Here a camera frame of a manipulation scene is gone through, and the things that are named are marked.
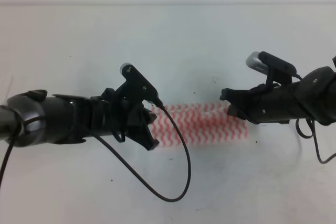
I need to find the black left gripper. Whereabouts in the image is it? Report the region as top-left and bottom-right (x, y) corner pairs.
(83, 88), (159, 151)

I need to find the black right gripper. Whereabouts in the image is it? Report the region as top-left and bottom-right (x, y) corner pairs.
(219, 82), (310, 124)

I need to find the pink white wavy striped towel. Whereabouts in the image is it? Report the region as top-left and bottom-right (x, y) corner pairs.
(150, 101), (248, 147)

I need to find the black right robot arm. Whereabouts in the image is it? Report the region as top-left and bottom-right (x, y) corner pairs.
(220, 51), (335, 126)

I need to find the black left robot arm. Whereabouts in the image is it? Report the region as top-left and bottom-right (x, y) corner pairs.
(1, 88), (159, 151)

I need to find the black left camera cable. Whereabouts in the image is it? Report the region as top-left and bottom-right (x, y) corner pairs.
(0, 98), (192, 202)

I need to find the black camera cable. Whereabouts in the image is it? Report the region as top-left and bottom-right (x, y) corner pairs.
(291, 73), (336, 164)
(0, 98), (192, 202)

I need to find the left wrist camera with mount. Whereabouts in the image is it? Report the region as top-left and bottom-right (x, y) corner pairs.
(117, 63), (159, 104)

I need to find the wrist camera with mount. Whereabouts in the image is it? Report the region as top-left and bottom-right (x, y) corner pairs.
(246, 51), (298, 85)
(117, 63), (159, 104)

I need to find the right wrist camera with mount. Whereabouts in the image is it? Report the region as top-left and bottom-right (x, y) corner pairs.
(246, 51), (298, 85)

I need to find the black right camera cable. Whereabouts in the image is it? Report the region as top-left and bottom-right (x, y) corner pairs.
(291, 73), (336, 164)

